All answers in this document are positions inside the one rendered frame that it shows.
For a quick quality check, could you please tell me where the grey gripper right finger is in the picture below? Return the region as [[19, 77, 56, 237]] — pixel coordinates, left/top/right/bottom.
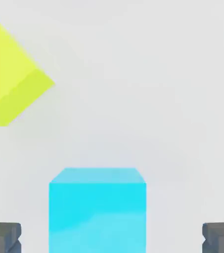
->
[[201, 222, 224, 253]]

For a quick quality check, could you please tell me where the small cyan cube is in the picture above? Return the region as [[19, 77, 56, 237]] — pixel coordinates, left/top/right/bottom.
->
[[48, 167, 147, 253]]

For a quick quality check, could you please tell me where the large yellow box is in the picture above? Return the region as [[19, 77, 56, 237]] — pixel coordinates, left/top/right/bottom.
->
[[0, 10, 56, 127]]

